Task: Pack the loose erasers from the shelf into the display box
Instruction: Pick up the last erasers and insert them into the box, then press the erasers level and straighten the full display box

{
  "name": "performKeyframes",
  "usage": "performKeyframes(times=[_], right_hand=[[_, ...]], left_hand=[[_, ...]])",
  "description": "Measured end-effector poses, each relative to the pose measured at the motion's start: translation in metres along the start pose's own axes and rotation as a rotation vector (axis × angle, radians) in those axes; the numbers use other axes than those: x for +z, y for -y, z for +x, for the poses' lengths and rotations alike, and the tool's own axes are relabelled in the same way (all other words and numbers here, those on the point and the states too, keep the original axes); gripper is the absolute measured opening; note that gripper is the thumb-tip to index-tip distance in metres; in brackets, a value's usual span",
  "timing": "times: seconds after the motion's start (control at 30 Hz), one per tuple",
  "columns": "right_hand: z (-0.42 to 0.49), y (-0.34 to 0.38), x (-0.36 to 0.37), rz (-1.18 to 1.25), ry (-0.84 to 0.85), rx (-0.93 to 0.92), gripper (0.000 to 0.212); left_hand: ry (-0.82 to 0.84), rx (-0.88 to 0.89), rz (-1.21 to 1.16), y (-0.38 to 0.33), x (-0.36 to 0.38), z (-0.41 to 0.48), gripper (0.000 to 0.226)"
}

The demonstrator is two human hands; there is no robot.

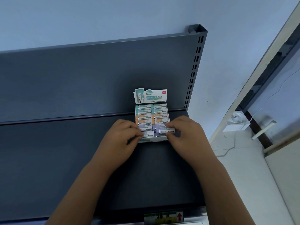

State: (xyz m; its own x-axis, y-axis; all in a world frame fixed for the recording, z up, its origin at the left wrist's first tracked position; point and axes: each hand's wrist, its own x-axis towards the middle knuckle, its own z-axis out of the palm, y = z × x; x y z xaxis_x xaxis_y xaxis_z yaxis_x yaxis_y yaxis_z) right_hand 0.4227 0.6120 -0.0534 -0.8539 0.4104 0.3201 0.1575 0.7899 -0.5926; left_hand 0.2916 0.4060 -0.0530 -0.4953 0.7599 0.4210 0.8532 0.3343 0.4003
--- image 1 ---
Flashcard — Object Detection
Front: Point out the person's right hand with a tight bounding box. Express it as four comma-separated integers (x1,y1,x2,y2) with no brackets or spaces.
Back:
165,115,217,173

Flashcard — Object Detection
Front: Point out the shelf label with red arrow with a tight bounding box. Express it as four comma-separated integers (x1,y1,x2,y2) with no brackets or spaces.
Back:
143,211,184,225

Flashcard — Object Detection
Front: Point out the person's left forearm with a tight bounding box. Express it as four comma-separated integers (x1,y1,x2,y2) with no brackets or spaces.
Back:
44,162,115,225

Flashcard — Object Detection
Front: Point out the white box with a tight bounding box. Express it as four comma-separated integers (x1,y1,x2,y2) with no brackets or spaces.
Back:
133,88,170,143

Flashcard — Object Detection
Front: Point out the shelf front price rail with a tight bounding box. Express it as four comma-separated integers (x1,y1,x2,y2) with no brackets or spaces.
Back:
0,206,209,225

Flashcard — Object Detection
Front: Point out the white door handle bar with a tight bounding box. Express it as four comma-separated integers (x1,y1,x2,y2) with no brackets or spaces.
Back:
251,120,277,140

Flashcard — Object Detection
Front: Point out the white power adapter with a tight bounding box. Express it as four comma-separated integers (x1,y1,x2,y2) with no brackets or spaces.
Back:
222,111,251,132

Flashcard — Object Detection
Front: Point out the white door frame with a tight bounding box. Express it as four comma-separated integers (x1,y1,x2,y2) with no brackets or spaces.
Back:
208,1,300,144

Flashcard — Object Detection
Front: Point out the dark grey shelf back panel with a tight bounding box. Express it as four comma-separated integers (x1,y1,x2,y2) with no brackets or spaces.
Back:
0,32,203,126

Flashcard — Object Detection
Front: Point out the glass door with dark frame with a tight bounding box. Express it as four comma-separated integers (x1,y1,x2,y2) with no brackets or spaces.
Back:
234,18,300,157

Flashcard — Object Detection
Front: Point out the person's right forearm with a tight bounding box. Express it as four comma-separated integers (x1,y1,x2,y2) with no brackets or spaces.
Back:
194,157,256,225

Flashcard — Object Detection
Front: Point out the person's left hand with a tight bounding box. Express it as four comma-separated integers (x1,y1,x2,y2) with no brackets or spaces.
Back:
90,119,145,177

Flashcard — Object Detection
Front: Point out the white floor cable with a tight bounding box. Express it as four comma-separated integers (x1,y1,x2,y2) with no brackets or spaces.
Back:
214,136,236,157

